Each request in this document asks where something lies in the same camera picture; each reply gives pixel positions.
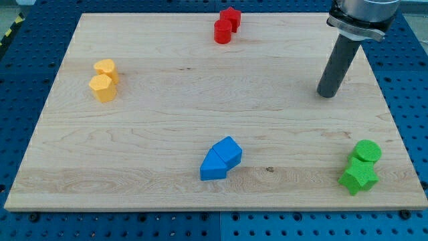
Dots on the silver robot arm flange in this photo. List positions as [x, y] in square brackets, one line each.
[359, 20]

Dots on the red star block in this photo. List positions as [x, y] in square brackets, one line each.
[232, 15]

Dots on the green star block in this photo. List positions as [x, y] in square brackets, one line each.
[358, 176]

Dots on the blue cube block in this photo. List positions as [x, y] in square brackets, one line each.
[229, 152]

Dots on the light wooden board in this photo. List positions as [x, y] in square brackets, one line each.
[180, 93]

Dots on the blue triangle block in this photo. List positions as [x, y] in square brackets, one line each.
[212, 167]

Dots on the red cylinder block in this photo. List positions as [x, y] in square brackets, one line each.
[222, 31]

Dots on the yellow hexagon block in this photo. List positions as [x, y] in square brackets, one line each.
[103, 88]

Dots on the yellow heart block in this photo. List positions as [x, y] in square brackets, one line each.
[107, 67]

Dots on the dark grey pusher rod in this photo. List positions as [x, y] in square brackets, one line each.
[337, 66]

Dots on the green cylinder block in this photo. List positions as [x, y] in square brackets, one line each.
[366, 150]

